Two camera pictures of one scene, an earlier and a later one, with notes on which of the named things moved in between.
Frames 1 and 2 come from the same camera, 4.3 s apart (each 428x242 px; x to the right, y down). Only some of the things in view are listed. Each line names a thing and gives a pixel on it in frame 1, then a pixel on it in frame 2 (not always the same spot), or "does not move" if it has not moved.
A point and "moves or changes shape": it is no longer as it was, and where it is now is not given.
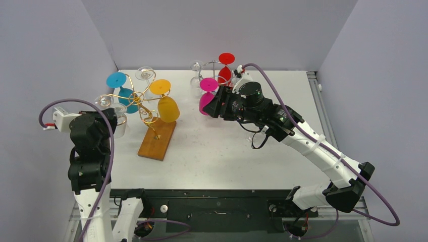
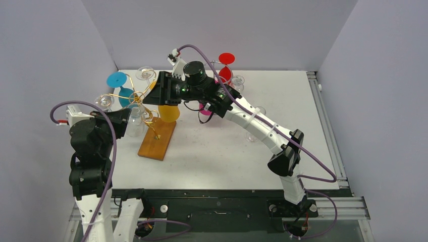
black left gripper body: x=103 y=123 does not move
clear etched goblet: x=120 y=110 moves or changes shape
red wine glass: x=225 y=75 does not move
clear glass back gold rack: x=145 y=73 does not move
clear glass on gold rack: x=104 y=101 does not move
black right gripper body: x=220 y=104 -> x=167 y=88
